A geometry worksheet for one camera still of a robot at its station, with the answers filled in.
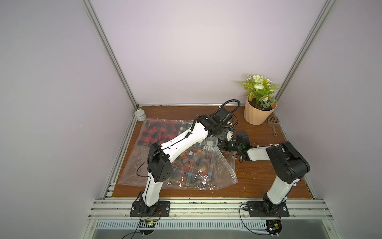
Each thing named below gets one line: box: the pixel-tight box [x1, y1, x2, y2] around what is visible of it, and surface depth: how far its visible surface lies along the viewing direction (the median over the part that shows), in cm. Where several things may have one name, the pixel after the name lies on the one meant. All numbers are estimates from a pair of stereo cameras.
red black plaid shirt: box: [137, 119, 182, 146], surface depth 105 cm
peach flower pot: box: [243, 95, 278, 126], surface depth 101 cm
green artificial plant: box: [238, 74, 282, 111], surface depth 94 cm
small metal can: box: [134, 109, 147, 122], surface depth 112 cm
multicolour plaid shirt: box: [171, 148, 214, 188], surface depth 85 cm
